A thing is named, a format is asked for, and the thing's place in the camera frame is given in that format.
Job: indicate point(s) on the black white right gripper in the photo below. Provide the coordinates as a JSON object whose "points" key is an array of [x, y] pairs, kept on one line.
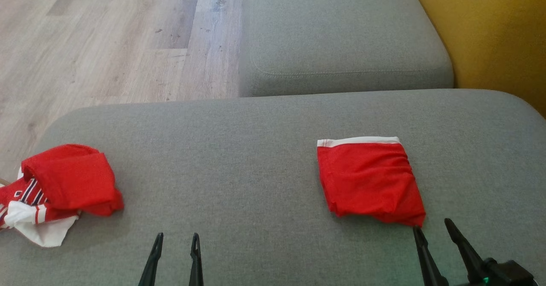
{"points": [[507, 275]]}

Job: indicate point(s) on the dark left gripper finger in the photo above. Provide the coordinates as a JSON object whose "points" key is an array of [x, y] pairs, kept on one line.
{"points": [[196, 264], [154, 260]]}

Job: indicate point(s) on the red shorts white waistband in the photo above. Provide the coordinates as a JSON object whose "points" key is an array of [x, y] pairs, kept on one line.
{"points": [[367, 179]]}

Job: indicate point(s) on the plain red garment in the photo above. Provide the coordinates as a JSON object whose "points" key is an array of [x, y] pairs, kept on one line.
{"points": [[72, 175]]}

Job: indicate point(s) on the large grey sofa seat cushion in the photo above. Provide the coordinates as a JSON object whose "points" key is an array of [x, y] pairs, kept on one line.
{"points": [[256, 170]]}

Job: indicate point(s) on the long yellow sofa back cushion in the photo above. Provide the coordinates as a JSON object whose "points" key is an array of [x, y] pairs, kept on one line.
{"points": [[495, 34]]}

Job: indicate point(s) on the medium grey sofa seat cushion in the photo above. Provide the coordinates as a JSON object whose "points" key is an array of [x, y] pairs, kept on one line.
{"points": [[341, 34]]}

